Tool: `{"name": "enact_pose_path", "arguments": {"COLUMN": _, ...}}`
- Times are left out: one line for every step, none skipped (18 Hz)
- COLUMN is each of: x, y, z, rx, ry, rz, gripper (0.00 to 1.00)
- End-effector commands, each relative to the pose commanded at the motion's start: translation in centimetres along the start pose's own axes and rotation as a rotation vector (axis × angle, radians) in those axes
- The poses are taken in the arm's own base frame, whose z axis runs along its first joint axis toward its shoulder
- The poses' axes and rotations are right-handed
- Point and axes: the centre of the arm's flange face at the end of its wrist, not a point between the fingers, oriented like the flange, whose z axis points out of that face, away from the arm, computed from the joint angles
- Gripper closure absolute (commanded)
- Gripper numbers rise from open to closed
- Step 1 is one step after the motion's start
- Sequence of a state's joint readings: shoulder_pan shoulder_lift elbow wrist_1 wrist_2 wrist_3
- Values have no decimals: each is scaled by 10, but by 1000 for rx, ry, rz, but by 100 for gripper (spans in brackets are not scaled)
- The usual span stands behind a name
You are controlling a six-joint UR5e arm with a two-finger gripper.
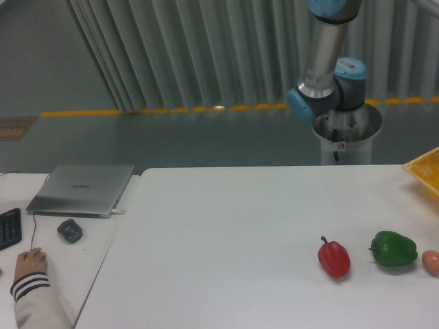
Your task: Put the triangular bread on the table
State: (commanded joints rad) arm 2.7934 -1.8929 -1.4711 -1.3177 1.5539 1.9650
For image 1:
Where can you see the brown egg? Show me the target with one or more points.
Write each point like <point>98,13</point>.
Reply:
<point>430,259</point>

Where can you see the closed silver laptop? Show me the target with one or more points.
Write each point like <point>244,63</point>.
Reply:
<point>80,190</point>

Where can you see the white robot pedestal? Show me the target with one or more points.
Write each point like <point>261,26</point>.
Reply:
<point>346,137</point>

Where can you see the white sleeve forearm striped cuff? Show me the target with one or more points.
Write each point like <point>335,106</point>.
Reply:
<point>36,303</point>

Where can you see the small black gadget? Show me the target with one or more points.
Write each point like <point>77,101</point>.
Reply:
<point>70,231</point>

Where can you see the red bell pepper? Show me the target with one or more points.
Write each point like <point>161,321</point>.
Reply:
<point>334,258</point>

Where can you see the black keyboard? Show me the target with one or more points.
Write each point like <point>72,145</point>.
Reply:
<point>10,228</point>

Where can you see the green bell pepper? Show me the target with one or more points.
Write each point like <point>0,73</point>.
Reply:
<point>391,249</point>

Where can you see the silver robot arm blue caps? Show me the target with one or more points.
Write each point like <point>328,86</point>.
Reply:
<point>329,82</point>

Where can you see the person's right hand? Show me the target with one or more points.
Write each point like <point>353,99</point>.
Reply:
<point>33,261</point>

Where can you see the yellow plastic basket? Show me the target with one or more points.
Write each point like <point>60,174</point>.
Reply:
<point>425,169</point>

